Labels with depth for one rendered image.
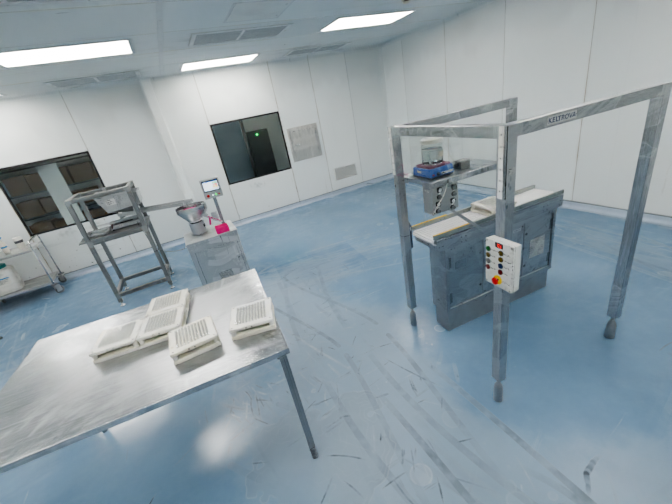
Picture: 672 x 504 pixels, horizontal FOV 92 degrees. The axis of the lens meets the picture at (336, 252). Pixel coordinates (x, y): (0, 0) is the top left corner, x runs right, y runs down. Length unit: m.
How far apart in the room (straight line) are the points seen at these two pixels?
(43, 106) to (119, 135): 1.01
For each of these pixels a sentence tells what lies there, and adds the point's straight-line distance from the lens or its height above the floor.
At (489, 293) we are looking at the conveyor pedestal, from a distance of 3.19.
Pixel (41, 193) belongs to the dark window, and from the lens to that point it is 7.27.
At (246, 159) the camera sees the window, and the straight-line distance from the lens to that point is 7.11.
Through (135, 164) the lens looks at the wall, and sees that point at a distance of 6.98.
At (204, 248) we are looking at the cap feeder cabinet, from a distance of 4.33.
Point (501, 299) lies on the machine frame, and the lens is 2.05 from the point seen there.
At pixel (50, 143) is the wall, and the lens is 7.13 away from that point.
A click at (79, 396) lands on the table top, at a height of 0.90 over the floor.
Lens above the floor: 1.98
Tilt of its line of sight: 24 degrees down
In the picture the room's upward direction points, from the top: 11 degrees counter-clockwise
